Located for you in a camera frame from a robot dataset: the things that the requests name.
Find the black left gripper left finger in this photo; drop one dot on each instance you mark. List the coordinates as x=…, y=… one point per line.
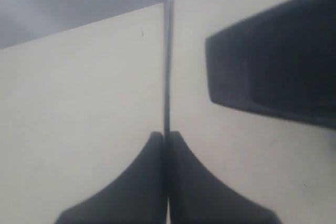
x=137, y=195

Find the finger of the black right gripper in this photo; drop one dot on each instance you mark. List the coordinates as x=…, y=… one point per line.
x=279, y=62

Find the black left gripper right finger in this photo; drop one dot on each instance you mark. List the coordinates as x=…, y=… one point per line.
x=197, y=196

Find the silver metal fork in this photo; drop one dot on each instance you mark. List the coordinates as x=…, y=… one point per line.
x=168, y=50

